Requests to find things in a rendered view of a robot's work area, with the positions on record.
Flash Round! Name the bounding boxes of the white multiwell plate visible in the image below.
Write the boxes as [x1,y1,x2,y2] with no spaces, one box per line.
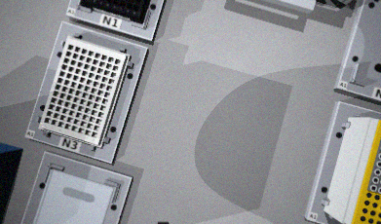
[39,36,132,148]

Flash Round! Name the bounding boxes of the blue open-top bin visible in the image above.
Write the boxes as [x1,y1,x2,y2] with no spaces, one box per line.
[0,142,23,224]

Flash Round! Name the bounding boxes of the black multi-well plate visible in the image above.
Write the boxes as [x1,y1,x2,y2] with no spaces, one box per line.
[80,0,150,24]

